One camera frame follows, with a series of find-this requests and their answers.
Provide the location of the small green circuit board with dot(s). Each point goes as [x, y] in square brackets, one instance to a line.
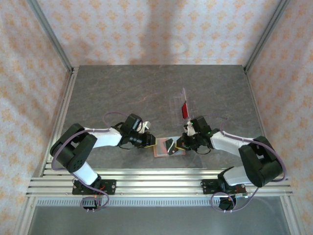
[240, 195]

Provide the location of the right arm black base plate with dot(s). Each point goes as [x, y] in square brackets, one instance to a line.
[207, 187]

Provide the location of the black connector box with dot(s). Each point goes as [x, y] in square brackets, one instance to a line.
[226, 204]
[88, 203]

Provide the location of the right aluminium frame post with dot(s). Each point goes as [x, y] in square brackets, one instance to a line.
[267, 33]

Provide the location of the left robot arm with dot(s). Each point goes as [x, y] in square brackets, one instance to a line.
[105, 139]

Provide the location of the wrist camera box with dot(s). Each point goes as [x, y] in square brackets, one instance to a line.
[146, 125]
[189, 129]

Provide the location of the right aluminium side rail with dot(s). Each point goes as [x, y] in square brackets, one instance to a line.
[254, 102]

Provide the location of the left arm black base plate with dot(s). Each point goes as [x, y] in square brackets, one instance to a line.
[110, 187]

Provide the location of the grey metal panel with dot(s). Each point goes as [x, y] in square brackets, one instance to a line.
[159, 220]

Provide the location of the left aluminium side rail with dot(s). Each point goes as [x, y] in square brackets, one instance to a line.
[64, 102]

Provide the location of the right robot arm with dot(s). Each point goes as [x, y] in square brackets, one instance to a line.
[225, 144]

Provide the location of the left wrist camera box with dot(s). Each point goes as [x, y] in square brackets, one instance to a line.
[146, 125]

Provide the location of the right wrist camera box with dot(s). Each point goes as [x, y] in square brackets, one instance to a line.
[189, 129]

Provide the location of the left aluminium frame post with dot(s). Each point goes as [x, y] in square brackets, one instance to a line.
[50, 33]

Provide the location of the aluminium table edge rail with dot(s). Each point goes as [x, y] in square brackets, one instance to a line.
[159, 172]

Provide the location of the clear acrylic card holder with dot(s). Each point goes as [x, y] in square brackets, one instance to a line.
[177, 107]

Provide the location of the aluminium frame post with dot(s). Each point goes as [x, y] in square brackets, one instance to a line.
[50, 33]
[267, 33]

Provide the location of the red card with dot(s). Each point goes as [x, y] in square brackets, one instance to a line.
[185, 110]

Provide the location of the aluminium side rail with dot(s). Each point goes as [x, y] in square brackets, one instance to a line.
[254, 102]
[64, 102]

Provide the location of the brown square board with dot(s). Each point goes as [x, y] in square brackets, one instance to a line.
[159, 156]

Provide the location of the aluminium mounting rail beam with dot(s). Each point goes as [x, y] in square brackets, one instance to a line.
[159, 186]

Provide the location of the black card with white dot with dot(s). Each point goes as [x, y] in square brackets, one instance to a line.
[173, 150]

